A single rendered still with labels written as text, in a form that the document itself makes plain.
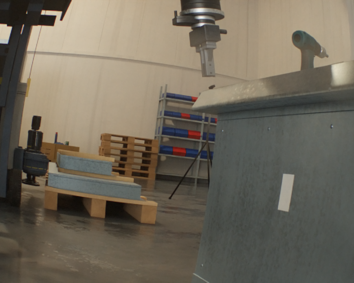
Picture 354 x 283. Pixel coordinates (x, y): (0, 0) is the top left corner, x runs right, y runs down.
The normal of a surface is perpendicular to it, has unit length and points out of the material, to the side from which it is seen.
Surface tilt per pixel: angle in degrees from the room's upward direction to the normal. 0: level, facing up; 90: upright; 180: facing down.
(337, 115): 90
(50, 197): 90
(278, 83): 67
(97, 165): 90
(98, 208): 90
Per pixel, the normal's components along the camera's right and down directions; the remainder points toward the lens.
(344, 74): -0.83, -0.50
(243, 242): -0.95, -0.12
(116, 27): 0.25, 0.00
